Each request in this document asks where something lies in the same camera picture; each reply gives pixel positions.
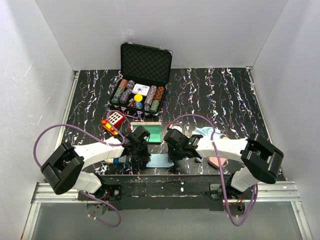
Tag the black poker chip case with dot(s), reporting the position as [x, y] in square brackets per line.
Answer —
[145, 65]

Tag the light blue cloth under sunglasses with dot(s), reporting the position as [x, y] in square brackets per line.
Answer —
[207, 132]

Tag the light blue cleaning cloth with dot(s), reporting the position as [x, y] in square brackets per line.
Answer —
[159, 161]

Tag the red yellow toy bus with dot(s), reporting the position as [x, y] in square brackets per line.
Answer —
[112, 123]

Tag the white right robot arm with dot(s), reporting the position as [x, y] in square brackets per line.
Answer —
[262, 159]

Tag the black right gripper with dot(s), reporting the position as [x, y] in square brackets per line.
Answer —
[173, 157]

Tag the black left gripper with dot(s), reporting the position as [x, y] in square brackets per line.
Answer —
[145, 156]

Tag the blue grey brick block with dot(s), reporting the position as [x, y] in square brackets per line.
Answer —
[117, 160]

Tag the grey glasses case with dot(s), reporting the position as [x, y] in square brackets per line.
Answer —
[154, 128]

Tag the white frame sunglasses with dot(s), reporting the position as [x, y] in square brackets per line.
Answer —
[199, 160]

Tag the aluminium front rail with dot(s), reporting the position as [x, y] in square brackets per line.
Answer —
[166, 208]

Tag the pink glasses case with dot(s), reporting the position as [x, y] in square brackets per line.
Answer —
[213, 161]

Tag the white card deck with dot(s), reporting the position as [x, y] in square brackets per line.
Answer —
[141, 89]

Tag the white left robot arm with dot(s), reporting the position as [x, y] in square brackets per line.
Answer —
[64, 169]

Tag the yellow dealer button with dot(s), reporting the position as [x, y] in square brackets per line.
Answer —
[138, 97]

